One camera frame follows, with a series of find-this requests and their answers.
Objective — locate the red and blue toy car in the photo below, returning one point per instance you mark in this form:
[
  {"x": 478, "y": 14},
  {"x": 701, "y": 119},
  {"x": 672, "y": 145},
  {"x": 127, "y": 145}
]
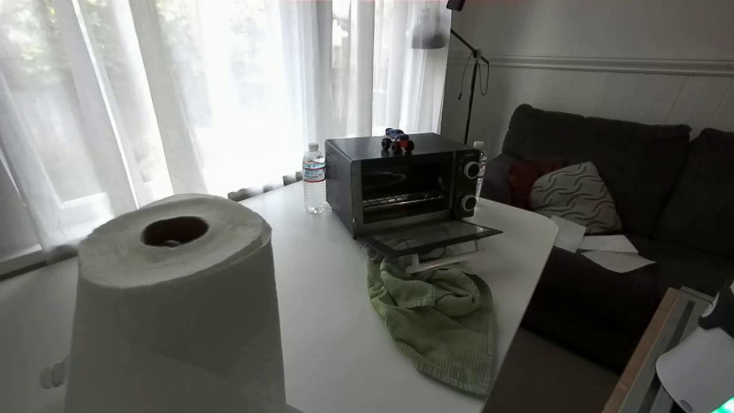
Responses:
[{"x": 397, "y": 144}]

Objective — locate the black toaster oven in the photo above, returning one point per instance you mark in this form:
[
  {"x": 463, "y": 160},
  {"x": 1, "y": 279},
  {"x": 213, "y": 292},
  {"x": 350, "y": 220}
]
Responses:
[{"x": 412, "y": 203}]

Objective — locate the clear plastic water bottle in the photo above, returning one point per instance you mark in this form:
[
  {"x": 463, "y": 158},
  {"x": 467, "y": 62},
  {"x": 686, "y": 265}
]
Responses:
[{"x": 314, "y": 181}]

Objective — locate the green towel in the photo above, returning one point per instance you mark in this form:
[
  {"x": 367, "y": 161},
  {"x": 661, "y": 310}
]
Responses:
[{"x": 440, "y": 322}]

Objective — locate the dark red cushion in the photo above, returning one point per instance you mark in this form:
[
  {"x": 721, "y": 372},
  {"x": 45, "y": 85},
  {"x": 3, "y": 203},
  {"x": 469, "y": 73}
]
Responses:
[{"x": 522, "y": 175}]

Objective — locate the patterned grey cushion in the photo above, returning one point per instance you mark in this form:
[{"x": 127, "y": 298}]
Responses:
[{"x": 577, "y": 193}]

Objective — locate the white paper towel roll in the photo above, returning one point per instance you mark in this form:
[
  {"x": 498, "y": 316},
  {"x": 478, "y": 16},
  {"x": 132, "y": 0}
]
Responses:
[{"x": 177, "y": 312}]

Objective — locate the white papers on sofa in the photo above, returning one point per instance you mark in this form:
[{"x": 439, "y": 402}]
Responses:
[{"x": 608, "y": 252}]

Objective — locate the dark brown sofa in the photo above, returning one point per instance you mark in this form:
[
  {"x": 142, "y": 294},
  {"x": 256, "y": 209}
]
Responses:
[{"x": 675, "y": 197}]

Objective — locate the white sheer curtain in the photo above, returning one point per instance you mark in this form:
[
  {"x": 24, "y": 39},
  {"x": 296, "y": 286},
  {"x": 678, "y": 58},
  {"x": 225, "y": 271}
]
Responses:
[{"x": 112, "y": 104}]

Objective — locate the wooden side table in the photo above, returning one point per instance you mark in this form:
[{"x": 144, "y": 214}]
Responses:
[{"x": 638, "y": 389}]

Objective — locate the white plate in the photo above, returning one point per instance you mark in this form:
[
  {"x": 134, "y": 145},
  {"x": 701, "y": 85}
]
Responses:
[{"x": 698, "y": 372}]

